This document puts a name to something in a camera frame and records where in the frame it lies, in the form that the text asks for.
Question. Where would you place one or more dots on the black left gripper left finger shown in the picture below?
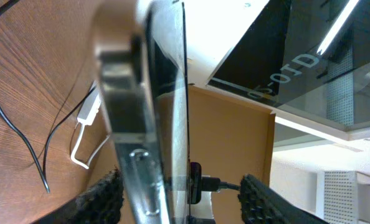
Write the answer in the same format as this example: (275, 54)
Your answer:
(101, 203)

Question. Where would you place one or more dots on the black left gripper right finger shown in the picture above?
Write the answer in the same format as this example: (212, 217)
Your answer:
(260, 204)

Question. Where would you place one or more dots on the black Galaxy flip phone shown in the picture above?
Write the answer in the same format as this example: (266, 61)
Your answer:
(140, 52)

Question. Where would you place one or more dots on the white power strip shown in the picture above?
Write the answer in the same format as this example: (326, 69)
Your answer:
(90, 106)

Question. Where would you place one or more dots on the black overhead camera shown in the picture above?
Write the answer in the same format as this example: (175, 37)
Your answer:
(199, 183)

